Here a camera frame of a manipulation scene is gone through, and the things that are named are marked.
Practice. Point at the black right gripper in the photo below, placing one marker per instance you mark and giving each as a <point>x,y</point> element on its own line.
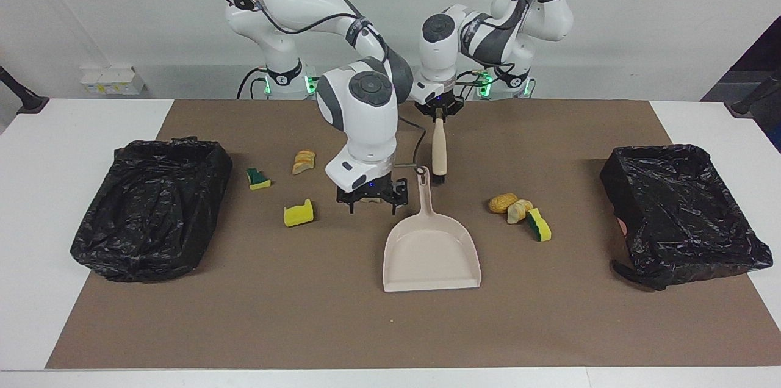
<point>372,193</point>

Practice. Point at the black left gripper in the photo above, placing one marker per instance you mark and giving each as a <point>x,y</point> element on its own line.
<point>436,106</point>

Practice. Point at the beige brush black bristles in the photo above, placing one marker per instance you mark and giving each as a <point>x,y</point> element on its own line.
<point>439,150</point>

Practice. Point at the beige plastic dustpan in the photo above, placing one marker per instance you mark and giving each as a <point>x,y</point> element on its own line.
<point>430,254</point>

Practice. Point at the brown bread roll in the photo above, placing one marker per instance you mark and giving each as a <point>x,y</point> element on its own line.
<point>501,203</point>

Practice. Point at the small green yellow sponge piece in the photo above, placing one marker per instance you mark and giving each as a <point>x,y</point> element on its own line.
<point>258,179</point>

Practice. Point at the pale bread chunk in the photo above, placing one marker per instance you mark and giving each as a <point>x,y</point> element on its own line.
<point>518,211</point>

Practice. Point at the yellow sponge green backing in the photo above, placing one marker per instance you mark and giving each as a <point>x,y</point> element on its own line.
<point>540,226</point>

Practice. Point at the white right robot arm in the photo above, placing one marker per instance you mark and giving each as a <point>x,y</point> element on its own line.
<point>366,132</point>

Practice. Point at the black bag lined bin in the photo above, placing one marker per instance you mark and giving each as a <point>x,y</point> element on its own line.
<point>152,223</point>

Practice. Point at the black bag bin pink spot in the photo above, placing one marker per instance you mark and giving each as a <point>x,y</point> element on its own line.
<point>683,217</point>

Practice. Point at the small striped bread piece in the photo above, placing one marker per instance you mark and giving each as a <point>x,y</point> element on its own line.
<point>303,163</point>

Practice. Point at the brown table mat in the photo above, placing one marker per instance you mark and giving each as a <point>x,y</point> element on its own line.
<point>341,339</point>

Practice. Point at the dark background furniture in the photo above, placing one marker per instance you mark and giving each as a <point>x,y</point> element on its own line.
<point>763,52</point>

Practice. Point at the white wall socket box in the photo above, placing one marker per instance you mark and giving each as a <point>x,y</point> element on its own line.
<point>113,81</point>

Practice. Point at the black camera stand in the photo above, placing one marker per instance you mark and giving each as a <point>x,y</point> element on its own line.
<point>27,102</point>
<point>747,104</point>

